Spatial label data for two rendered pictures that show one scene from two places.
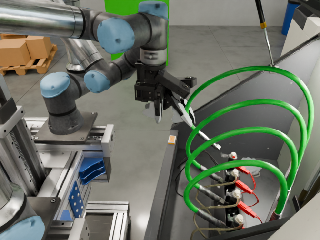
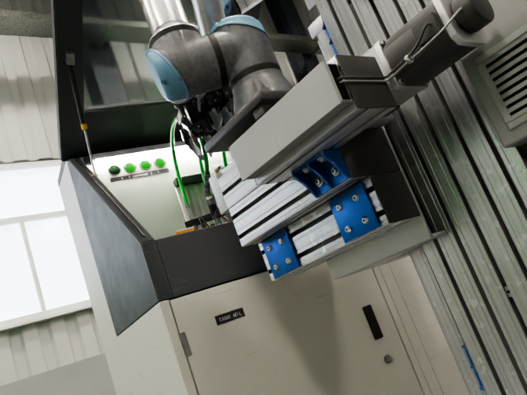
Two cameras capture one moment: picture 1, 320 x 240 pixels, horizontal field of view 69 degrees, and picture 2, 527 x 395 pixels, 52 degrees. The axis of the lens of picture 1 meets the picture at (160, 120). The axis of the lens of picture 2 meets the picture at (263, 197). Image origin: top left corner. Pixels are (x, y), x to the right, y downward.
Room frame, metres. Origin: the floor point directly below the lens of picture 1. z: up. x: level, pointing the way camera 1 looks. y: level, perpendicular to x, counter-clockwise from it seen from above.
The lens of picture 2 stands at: (1.62, 1.18, 0.62)
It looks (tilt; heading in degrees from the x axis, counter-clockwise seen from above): 13 degrees up; 228
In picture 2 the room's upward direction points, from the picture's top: 20 degrees counter-clockwise
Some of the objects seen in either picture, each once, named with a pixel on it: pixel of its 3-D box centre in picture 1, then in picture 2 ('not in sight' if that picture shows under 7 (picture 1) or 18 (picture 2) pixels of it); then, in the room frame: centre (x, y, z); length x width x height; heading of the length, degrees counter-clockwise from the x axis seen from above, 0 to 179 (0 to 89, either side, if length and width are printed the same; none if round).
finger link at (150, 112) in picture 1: (151, 113); (228, 119); (0.63, 0.03, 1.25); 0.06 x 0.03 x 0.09; 79
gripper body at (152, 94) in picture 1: (151, 80); (212, 89); (0.64, 0.03, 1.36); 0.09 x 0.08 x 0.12; 79
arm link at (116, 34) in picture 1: (119, 32); not in sight; (0.58, 0.10, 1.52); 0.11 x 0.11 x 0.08; 50
